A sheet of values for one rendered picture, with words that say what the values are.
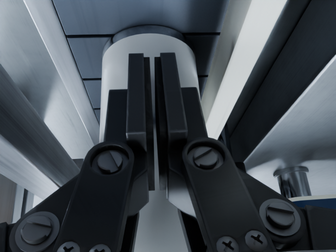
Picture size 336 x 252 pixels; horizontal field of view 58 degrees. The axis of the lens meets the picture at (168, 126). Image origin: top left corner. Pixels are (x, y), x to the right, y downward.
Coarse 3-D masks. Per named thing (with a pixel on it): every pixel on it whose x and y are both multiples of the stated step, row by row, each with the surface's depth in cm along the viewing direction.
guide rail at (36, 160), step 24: (0, 72) 6; (0, 96) 6; (24, 96) 7; (0, 120) 6; (24, 120) 7; (0, 144) 6; (24, 144) 7; (48, 144) 9; (0, 168) 8; (24, 168) 8; (48, 168) 9; (72, 168) 11; (48, 192) 10
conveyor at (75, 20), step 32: (64, 0) 13; (96, 0) 13; (128, 0) 13; (160, 0) 14; (192, 0) 14; (224, 0) 14; (96, 32) 15; (192, 32) 16; (96, 64) 17; (96, 96) 21
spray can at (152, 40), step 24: (120, 48) 15; (144, 48) 14; (168, 48) 14; (192, 48) 16; (120, 72) 14; (192, 72) 15; (144, 216) 11; (168, 216) 11; (144, 240) 11; (168, 240) 11
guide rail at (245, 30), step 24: (240, 0) 10; (264, 0) 9; (240, 24) 10; (264, 24) 10; (216, 48) 14; (240, 48) 11; (216, 72) 14; (240, 72) 13; (216, 96) 15; (216, 120) 17
